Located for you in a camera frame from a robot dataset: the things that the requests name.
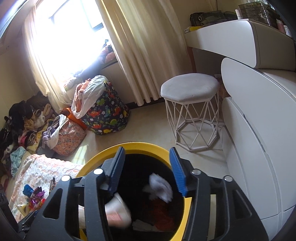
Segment white plastic bag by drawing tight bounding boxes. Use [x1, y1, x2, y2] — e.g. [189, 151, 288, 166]
[71, 75, 109, 118]

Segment dinosaur print laundry basket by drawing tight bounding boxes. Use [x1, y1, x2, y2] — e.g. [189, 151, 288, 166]
[81, 81, 130, 135]

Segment orange cloth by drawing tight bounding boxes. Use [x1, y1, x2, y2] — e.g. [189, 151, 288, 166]
[76, 80, 93, 109]

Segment white dressing table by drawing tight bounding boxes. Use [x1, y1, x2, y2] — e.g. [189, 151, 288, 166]
[184, 19, 294, 70]

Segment yellow trash bin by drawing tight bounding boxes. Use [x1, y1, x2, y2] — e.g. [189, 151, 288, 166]
[75, 143, 193, 241]

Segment clear acrylic organizer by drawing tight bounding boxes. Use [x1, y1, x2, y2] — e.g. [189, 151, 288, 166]
[238, 1, 271, 26]

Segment white paper scrap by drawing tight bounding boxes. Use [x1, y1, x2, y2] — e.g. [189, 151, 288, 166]
[132, 220, 153, 232]

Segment window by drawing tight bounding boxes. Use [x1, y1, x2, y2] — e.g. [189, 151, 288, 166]
[35, 0, 116, 77]

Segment white tissue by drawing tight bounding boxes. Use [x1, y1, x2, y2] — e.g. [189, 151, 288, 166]
[143, 173, 174, 203]

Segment orange red wrapper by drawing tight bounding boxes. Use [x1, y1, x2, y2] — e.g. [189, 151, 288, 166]
[148, 199, 175, 232]

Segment orange and white blanket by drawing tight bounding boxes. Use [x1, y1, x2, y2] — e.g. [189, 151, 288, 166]
[10, 153, 84, 223]

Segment white hexagonal wire stool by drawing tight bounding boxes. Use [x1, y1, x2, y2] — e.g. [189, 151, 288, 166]
[160, 73, 221, 153]

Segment cream curtain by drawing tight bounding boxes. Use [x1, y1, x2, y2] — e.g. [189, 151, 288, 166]
[96, 0, 193, 107]
[22, 5, 72, 112]

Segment white paper cup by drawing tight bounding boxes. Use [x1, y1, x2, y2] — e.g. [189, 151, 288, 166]
[78, 193, 132, 230]

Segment white drawer cabinet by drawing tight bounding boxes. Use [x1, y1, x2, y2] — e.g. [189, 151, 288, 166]
[221, 57, 296, 239]

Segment purple foil wrapper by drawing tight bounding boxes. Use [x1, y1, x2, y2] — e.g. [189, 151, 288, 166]
[31, 187, 46, 200]

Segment yellow snack bag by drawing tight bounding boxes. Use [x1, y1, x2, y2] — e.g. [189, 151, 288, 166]
[20, 204, 33, 215]

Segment blue wrapper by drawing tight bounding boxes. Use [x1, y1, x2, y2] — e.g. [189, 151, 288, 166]
[23, 184, 34, 197]

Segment pink patterned bag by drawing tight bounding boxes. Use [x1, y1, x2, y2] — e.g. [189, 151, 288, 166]
[53, 115, 87, 157]

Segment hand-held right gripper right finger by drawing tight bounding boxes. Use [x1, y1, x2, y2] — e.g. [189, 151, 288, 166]
[169, 147, 269, 241]

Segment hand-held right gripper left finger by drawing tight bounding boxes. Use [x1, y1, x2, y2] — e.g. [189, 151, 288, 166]
[30, 146, 126, 241]

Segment purple cloth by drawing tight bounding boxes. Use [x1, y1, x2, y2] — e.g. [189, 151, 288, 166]
[42, 113, 67, 150]

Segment pile of clothes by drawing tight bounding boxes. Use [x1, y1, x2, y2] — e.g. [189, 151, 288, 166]
[0, 91, 58, 176]

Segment light blue cloth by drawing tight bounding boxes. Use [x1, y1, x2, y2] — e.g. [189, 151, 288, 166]
[9, 146, 26, 176]

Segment black handbag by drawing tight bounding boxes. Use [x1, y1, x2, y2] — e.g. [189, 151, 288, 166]
[190, 11, 226, 27]

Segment clothes on windowsill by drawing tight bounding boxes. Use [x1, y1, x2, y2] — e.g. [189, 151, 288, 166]
[98, 39, 117, 63]

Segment orange plastic bin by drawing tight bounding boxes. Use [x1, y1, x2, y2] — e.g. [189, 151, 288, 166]
[63, 107, 87, 128]

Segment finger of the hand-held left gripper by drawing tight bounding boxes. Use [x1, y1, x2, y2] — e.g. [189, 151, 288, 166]
[17, 209, 42, 240]

